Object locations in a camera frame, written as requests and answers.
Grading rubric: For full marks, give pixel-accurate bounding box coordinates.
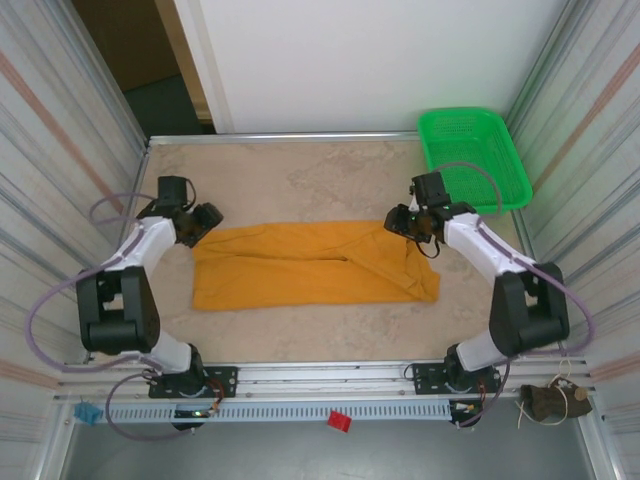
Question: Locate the white door frame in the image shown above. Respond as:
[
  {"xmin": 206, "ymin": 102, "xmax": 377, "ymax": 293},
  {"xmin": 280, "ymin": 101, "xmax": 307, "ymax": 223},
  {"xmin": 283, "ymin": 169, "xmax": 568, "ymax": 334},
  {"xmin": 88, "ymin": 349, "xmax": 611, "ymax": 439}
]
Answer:
[{"xmin": 172, "ymin": 0, "xmax": 236, "ymax": 135}]

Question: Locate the thin black cable loop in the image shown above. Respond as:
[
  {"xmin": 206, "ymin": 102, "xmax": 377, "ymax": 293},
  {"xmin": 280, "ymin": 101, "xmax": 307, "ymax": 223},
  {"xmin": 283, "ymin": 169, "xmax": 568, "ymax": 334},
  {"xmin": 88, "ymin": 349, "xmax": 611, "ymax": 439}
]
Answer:
[{"xmin": 412, "ymin": 234, "xmax": 441, "ymax": 260}]

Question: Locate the green plastic basket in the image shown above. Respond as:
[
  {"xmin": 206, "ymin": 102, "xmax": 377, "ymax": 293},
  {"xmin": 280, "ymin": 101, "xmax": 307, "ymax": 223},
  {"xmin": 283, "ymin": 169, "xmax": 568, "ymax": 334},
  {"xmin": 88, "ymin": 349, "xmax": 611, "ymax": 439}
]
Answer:
[{"xmin": 417, "ymin": 107, "xmax": 534, "ymax": 216}]

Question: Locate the brown wooden door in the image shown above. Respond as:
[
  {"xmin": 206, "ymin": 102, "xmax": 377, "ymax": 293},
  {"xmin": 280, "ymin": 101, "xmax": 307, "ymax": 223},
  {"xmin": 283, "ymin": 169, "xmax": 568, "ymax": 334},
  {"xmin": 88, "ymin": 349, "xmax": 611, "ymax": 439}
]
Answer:
[{"xmin": 72, "ymin": 0, "xmax": 214, "ymax": 121}]

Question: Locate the blue plastic clip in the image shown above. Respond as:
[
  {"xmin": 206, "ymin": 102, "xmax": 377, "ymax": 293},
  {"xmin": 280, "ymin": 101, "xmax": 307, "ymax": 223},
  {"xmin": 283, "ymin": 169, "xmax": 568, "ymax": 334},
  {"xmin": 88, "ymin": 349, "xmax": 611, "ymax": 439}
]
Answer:
[{"xmin": 73, "ymin": 402, "xmax": 104, "ymax": 426}]

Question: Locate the brown cloth pouch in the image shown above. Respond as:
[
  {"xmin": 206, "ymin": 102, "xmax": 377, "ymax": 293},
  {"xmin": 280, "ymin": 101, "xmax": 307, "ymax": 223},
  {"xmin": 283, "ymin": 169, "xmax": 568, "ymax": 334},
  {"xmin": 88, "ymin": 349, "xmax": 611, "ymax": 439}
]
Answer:
[{"xmin": 517, "ymin": 377, "xmax": 594, "ymax": 426}]

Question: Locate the red plastic block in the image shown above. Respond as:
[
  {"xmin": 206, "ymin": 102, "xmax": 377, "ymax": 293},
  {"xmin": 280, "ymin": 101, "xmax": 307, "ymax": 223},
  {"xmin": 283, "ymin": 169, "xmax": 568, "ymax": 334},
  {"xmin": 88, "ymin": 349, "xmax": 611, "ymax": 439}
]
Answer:
[{"xmin": 327, "ymin": 409, "xmax": 353, "ymax": 434}]

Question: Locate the aluminium table edge rail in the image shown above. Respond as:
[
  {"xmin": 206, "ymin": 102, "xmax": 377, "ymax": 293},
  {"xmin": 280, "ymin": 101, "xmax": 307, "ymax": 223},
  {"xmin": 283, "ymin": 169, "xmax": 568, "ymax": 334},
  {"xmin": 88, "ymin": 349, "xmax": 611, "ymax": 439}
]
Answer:
[{"xmin": 147, "ymin": 130, "xmax": 421, "ymax": 147}]

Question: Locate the white slotted cable duct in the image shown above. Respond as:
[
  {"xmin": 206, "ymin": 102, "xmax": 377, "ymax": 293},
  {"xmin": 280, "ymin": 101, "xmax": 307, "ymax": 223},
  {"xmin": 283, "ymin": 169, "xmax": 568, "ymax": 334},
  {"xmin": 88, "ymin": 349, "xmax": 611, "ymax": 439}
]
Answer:
[{"xmin": 94, "ymin": 399, "xmax": 454, "ymax": 425}]

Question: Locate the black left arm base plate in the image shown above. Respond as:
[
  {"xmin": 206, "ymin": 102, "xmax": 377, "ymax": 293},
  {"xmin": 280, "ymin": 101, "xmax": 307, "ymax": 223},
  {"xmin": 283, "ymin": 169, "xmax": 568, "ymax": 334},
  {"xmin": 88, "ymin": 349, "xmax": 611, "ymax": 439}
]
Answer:
[{"xmin": 148, "ymin": 366, "xmax": 239, "ymax": 400}]

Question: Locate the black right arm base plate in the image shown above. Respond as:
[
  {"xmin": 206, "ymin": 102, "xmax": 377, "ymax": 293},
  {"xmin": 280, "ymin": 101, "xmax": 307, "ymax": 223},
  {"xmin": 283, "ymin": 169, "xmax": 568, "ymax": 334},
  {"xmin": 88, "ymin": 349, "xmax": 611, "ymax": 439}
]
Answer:
[{"xmin": 412, "ymin": 362, "xmax": 503, "ymax": 396}]

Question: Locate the yellow t-shirt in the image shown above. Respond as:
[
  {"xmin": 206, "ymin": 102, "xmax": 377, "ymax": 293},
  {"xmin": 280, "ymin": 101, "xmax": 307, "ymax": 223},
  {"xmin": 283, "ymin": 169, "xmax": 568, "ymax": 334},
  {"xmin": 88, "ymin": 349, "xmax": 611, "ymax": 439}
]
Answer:
[{"xmin": 192, "ymin": 219, "xmax": 442, "ymax": 312}]

